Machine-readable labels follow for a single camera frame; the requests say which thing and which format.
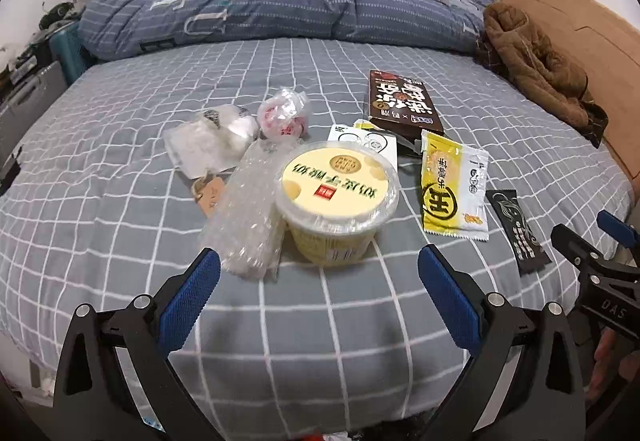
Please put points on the blue grid duvet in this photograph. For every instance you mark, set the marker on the blue grid duvet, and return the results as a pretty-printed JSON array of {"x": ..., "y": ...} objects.
[{"x": 280, "y": 6}]

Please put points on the white plastic bag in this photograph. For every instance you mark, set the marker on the white plastic bag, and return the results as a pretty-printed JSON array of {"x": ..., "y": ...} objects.
[{"x": 215, "y": 141}]

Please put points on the white cardboard box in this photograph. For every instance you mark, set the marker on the white cardboard box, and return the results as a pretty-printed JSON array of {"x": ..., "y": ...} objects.
[{"x": 350, "y": 138}]

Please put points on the person's right hand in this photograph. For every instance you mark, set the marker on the person's right hand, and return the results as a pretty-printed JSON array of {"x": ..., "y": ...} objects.
[{"x": 607, "y": 361}]

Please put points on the dark clutter pile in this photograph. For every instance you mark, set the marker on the dark clutter pile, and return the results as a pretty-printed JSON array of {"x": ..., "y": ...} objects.
[{"x": 60, "y": 16}]

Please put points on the yellow white sachet packet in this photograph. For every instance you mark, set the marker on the yellow white sachet packet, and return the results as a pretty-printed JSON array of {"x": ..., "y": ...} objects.
[{"x": 445, "y": 191}]

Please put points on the brown fleece jacket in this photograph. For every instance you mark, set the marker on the brown fleece jacket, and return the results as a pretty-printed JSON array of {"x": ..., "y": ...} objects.
[{"x": 530, "y": 56}]

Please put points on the teal suitcase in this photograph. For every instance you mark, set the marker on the teal suitcase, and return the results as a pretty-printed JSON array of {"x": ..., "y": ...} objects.
[{"x": 70, "y": 51}]

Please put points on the clear bubble wrap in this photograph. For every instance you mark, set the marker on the clear bubble wrap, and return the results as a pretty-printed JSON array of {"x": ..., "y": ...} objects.
[{"x": 245, "y": 211}]

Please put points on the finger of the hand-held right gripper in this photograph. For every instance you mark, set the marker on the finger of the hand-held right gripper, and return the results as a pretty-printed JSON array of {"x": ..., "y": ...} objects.
[
  {"x": 612, "y": 223},
  {"x": 575, "y": 246}
]

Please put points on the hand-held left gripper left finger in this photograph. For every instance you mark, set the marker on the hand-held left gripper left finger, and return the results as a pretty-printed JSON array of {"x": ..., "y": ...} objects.
[{"x": 192, "y": 291}]

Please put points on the yellow lidded pudding cup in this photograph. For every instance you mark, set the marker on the yellow lidded pudding cup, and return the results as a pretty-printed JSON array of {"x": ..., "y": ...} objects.
[{"x": 335, "y": 181}]

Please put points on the black sachet packet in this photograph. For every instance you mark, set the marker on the black sachet packet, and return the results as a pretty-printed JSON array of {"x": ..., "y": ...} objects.
[{"x": 520, "y": 236}]

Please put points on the wooden headboard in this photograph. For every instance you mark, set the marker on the wooden headboard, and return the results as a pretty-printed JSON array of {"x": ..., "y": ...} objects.
[{"x": 575, "y": 11}]

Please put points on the pink item in plastic wrap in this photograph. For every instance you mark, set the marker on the pink item in plastic wrap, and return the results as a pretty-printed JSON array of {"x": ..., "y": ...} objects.
[{"x": 282, "y": 118}]

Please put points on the brown paper tag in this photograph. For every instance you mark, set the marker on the brown paper tag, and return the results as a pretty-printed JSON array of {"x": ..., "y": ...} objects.
[{"x": 210, "y": 193}]

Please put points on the grey checked bed sheet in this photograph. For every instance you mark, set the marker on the grey checked bed sheet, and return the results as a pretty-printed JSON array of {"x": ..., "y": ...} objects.
[{"x": 150, "y": 221}]

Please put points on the stack of dark items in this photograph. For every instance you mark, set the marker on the stack of dark items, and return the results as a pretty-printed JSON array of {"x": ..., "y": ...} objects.
[{"x": 25, "y": 66}]

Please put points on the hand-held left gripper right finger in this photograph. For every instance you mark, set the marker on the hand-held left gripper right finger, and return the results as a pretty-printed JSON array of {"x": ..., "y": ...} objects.
[{"x": 450, "y": 296}]

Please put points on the grey suitcase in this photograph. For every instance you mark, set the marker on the grey suitcase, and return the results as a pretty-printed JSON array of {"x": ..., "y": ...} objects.
[{"x": 30, "y": 91}]

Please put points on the brown printed box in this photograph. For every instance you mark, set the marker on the brown printed box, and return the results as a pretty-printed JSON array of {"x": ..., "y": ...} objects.
[{"x": 400, "y": 103}]

